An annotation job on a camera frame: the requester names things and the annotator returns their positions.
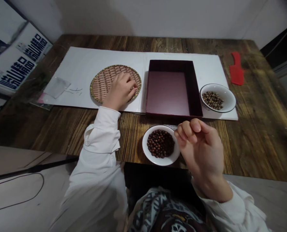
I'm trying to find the maroon rectangular box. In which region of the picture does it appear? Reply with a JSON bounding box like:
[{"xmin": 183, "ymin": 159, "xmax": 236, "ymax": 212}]
[{"xmin": 145, "ymin": 60, "xmax": 204, "ymax": 119}]

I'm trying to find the white paper board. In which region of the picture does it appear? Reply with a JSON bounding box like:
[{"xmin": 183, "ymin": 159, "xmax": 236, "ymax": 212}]
[{"xmin": 41, "ymin": 46, "xmax": 239, "ymax": 121}]

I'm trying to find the red plastic comb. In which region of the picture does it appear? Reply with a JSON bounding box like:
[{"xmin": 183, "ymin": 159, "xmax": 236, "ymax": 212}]
[{"xmin": 229, "ymin": 51, "xmax": 249, "ymax": 86}]

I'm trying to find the person's body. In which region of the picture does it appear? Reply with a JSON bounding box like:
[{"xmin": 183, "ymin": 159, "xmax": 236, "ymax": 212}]
[{"xmin": 128, "ymin": 185, "xmax": 208, "ymax": 232}]

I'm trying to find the pile of light brown beads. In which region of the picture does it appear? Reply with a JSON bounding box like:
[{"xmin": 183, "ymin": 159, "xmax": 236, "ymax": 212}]
[{"xmin": 202, "ymin": 91, "xmax": 224, "ymax": 111}]

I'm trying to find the round woven bamboo tray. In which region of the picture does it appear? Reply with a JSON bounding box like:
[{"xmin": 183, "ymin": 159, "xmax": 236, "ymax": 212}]
[{"xmin": 90, "ymin": 64, "xmax": 143, "ymax": 105}]

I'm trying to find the person's left hand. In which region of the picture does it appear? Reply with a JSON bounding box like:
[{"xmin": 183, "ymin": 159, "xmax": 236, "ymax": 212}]
[{"xmin": 101, "ymin": 72, "xmax": 140, "ymax": 112}]

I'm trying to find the small white plastic bag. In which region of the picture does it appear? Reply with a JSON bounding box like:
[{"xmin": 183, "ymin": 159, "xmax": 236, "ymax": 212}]
[{"xmin": 43, "ymin": 77, "xmax": 72, "ymax": 99}]

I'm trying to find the pile of dark brown beads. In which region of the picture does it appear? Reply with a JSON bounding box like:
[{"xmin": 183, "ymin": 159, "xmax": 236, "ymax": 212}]
[{"xmin": 147, "ymin": 130, "xmax": 176, "ymax": 159}]

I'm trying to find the person's right hand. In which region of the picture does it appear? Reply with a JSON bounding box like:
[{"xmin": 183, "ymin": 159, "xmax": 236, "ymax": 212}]
[{"xmin": 174, "ymin": 118, "xmax": 232, "ymax": 203}]

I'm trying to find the plain white bowl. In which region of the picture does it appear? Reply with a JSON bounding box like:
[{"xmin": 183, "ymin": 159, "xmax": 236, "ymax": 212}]
[{"xmin": 142, "ymin": 124, "xmax": 181, "ymax": 167}]

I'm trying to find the white carton with blue print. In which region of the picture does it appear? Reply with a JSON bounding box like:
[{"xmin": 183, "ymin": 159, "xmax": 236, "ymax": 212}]
[
  {"xmin": 0, "ymin": 0, "xmax": 29, "ymax": 66},
  {"xmin": 0, "ymin": 22, "xmax": 53, "ymax": 92}
]

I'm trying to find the clear plastic sheet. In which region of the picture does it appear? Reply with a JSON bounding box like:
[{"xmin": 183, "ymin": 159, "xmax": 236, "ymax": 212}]
[{"xmin": 29, "ymin": 93, "xmax": 53, "ymax": 111}]

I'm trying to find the white bowl with dark rim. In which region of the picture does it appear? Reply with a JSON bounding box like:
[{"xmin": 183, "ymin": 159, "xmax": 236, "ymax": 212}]
[{"xmin": 199, "ymin": 83, "xmax": 237, "ymax": 113}]

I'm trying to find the black cable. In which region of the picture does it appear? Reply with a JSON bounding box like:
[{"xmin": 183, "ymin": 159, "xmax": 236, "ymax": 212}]
[{"xmin": 0, "ymin": 172, "xmax": 45, "ymax": 214}]

